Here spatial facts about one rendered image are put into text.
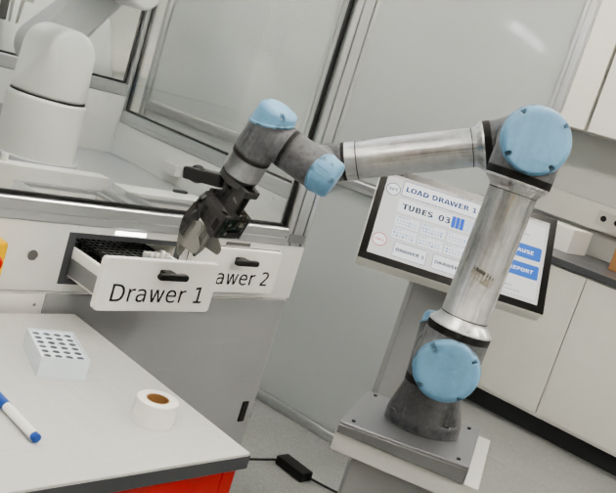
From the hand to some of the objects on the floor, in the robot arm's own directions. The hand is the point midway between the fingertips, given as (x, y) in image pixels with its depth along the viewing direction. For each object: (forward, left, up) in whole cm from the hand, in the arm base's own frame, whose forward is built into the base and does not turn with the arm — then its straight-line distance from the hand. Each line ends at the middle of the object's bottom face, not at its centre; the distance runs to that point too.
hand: (187, 247), depth 165 cm
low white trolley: (+15, +37, -99) cm, 106 cm away
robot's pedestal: (-49, -13, -100) cm, 112 cm away
